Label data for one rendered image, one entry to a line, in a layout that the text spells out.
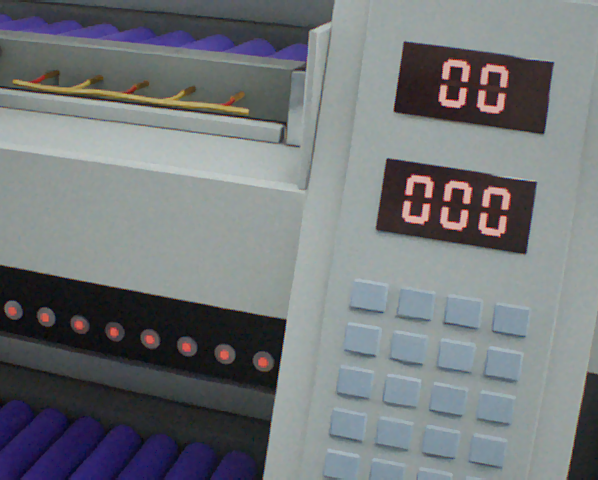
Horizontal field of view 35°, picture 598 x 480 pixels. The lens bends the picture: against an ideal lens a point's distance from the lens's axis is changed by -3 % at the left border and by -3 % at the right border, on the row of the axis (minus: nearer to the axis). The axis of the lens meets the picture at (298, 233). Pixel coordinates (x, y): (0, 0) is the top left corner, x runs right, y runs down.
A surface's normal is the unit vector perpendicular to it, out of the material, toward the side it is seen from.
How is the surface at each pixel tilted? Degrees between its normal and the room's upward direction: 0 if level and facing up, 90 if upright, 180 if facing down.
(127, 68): 107
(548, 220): 90
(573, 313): 90
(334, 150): 90
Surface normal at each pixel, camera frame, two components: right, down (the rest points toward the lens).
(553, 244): -0.22, 0.02
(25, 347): -0.26, 0.31
